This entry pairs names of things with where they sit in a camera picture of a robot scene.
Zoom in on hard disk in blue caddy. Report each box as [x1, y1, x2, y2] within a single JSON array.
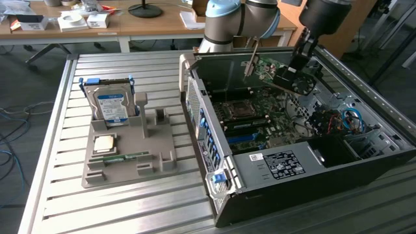
[[79, 76, 139, 128]]

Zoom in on white tape roll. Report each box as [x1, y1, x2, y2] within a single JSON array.
[[60, 13, 83, 24]]

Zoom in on silver disk bay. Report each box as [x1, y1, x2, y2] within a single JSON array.
[[343, 128, 401, 159]]

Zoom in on long PCIe expansion slot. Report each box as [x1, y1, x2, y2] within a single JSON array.
[[227, 135, 260, 145]]

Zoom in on red packet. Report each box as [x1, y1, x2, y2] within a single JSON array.
[[101, 4, 124, 13]]

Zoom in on green RAM stick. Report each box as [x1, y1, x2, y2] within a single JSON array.
[[103, 152, 151, 164]]

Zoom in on white labelled carton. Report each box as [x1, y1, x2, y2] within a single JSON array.
[[87, 14, 111, 29]]

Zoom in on white floor cable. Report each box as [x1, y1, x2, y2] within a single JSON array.
[[0, 101, 55, 116]]

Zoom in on installed black RAM stick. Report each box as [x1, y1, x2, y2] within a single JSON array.
[[223, 117, 271, 127]]

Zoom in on wooden desk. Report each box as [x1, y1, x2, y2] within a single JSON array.
[[0, 0, 299, 53]]

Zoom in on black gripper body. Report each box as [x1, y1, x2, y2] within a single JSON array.
[[297, 0, 353, 41]]

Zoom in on black open PC case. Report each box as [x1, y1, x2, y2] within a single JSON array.
[[180, 45, 416, 229]]

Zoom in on graphics card with fan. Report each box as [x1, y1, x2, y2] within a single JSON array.
[[243, 36, 319, 96]]

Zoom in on blue case latch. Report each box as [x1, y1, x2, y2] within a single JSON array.
[[209, 172, 227, 184]]

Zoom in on brown cardboard box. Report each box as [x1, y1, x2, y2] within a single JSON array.
[[191, 0, 208, 17]]

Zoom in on grey power supply unit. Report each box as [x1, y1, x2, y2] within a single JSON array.
[[231, 142, 328, 190]]

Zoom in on white flat box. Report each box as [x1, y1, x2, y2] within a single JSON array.
[[57, 19, 89, 33]]

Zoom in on white box with label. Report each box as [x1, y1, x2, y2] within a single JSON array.
[[19, 17, 49, 31]]

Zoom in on CPU socket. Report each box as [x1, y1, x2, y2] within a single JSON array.
[[228, 100, 257, 120]]

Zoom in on red yellow power wires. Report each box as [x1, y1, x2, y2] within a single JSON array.
[[311, 109, 345, 136]]

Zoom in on grey parts rack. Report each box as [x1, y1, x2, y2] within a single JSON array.
[[80, 92, 179, 189]]

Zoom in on CPU chip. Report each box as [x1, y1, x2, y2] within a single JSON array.
[[92, 136, 116, 154]]

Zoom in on green motherboard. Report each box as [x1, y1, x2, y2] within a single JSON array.
[[211, 89, 315, 156]]

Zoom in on blue SATA wire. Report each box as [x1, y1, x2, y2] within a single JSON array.
[[341, 108, 367, 134]]

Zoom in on white paper booklet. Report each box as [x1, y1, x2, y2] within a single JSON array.
[[180, 11, 207, 30]]

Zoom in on black round stand base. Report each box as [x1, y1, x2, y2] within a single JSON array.
[[128, 0, 163, 19]]

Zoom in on wooden cabinet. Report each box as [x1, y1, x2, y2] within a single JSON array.
[[279, 0, 380, 59]]

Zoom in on blue floor cable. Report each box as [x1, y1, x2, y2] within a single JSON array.
[[0, 107, 32, 208]]

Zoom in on clear plastic bags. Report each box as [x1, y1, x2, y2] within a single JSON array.
[[0, 0, 36, 16]]

